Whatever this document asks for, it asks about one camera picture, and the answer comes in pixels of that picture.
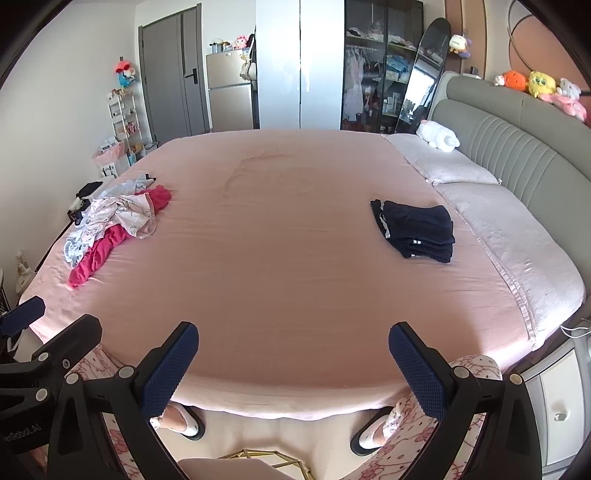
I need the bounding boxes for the yellow plush toy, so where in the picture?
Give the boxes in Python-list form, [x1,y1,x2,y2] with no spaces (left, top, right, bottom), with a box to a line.
[527,70,558,99]

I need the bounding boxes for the white cat plush toy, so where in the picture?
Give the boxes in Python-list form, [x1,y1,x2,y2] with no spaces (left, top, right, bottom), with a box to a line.
[556,78,583,100]

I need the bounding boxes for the red and blue plush toy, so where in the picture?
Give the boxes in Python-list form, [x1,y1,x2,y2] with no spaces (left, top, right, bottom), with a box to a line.
[112,60,139,89]

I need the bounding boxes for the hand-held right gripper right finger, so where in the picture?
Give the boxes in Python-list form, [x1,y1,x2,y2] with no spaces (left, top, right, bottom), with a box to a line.
[389,320,550,480]

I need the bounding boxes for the pink gift bag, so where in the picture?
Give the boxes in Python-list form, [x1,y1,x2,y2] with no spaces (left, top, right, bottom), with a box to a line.
[91,141,131,171]

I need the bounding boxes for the pale pink pillow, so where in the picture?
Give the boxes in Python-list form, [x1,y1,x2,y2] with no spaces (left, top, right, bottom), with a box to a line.
[385,134,502,186]

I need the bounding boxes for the black glass door wardrobe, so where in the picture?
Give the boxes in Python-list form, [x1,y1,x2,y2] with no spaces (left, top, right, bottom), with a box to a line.
[343,0,426,134]

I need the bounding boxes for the person's left leg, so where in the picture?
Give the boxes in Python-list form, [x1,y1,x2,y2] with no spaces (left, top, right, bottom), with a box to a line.
[69,348,195,480]

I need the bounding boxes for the silver fridge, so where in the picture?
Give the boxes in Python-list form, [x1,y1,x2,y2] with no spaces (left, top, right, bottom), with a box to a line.
[205,48,257,134]

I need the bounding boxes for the orange plush toy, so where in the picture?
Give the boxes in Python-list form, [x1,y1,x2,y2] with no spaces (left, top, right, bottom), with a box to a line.
[501,70,530,92]

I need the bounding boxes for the white wardrobe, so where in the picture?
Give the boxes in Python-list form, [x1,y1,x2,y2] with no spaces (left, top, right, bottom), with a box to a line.
[255,0,347,132]

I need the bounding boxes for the bed with pink sheet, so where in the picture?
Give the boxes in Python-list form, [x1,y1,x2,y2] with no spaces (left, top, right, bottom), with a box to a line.
[18,128,588,422]

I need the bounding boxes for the person's leg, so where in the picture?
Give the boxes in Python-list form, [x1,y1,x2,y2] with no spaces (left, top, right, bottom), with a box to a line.
[69,348,195,480]
[360,354,505,480]

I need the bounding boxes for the pale pink waffle blanket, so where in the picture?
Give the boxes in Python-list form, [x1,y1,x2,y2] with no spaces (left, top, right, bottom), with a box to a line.
[434,182,588,352]

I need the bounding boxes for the white slipper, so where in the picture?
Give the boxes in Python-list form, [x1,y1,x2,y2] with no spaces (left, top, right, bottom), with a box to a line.
[150,401,206,440]
[350,406,402,456]

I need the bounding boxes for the white and grey nightstand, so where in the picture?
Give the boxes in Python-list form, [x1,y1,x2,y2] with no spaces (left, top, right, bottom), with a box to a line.
[508,318,591,477]

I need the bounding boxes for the grey padded headboard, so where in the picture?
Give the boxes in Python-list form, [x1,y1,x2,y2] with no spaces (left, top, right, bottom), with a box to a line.
[427,71,591,296]

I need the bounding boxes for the white wire rack shelf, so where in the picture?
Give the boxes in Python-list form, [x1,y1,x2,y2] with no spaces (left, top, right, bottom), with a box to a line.
[107,88,147,158]

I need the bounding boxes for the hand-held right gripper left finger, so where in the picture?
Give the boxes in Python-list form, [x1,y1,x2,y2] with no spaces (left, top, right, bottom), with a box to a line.
[46,320,200,480]

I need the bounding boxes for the white stool with gold frame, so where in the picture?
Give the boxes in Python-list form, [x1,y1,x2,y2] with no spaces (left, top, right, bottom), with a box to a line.
[178,447,315,480]

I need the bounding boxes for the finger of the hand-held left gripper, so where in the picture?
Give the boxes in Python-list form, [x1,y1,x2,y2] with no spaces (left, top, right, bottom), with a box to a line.
[0,314,103,408]
[0,295,47,339]

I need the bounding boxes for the white and purple plush toy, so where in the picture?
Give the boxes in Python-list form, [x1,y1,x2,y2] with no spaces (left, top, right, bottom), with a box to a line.
[448,33,474,60]

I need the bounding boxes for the magenta garment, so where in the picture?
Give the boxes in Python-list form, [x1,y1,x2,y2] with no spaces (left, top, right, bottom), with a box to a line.
[68,185,172,289]

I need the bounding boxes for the person's right leg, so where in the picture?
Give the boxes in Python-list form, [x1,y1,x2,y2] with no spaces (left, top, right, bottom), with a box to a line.
[360,354,505,480]

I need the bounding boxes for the dark oval standing mirror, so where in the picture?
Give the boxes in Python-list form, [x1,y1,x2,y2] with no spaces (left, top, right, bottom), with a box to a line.
[393,18,452,136]

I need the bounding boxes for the grey door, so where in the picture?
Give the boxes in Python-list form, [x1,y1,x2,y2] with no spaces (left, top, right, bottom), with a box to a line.
[139,4,212,145]

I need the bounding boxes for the light blue garment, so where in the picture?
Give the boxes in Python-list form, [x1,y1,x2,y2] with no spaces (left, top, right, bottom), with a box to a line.
[62,178,155,268]

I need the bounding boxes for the navy folded shorts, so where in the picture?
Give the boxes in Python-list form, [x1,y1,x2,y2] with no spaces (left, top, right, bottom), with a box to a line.
[369,199,456,265]

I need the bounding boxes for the cartoon print pyjama pants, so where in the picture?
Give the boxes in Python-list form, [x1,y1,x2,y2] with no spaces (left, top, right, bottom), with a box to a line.
[76,193,160,241]

